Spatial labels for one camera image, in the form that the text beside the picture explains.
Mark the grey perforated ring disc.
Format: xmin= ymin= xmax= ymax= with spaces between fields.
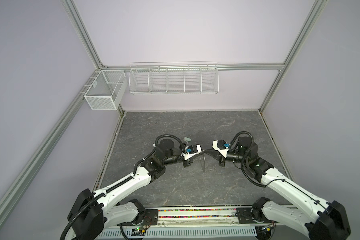
xmin=200 ymin=152 xmax=206 ymax=173

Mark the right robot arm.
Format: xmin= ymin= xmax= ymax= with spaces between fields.
xmin=204 ymin=131 xmax=351 ymax=240

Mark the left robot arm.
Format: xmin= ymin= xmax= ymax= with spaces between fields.
xmin=60 ymin=135 xmax=204 ymax=240

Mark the white mesh box basket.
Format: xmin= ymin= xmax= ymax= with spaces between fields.
xmin=84 ymin=70 xmax=128 ymax=111

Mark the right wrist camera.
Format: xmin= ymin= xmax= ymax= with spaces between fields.
xmin=212 ymin=140 xmax=230 ymax=151

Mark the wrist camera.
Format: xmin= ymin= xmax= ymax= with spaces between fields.
xmin=184 ymin=145 xmax=202 ymax=155
xmin=212 ymin=140 xmax=230 ymax=151

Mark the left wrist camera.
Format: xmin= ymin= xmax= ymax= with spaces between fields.
xmin=184 ymin=145 xmax=202 ymax=155

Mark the aluminium mounting rail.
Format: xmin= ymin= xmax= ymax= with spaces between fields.
xmin=74 ymin=204 xmax=298 ymax=230

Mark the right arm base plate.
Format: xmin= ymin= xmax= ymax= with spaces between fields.
xmin=235 ymin=207 xmax=273 ymax=225

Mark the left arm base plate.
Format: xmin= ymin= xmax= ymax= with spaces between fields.
xmin=122 ymin=209 xmax=159 ymax=226

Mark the white wire shelf basket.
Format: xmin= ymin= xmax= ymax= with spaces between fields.
xmin=129 ymin=62 xmax=220 ymax=95

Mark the white vented cable duct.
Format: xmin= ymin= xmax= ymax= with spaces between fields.
xmin=97 ymin=226 xmax=257 ymax=240

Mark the aluminium frame profile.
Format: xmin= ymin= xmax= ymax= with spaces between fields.
xmin=0 ymin=0 xmax=329 ymax=223

